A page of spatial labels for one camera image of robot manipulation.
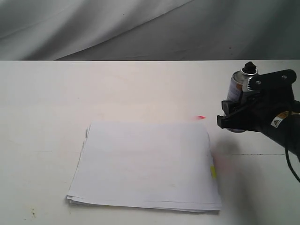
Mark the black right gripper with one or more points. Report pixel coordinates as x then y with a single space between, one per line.
278 118

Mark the white labelled spray paint can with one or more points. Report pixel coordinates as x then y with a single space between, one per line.
235 92

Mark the white paper sheet stack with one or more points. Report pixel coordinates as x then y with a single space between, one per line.
140 165

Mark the grey fabric backdrop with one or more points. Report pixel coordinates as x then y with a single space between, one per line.
149 29

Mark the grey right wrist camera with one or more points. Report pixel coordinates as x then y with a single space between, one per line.
269 81

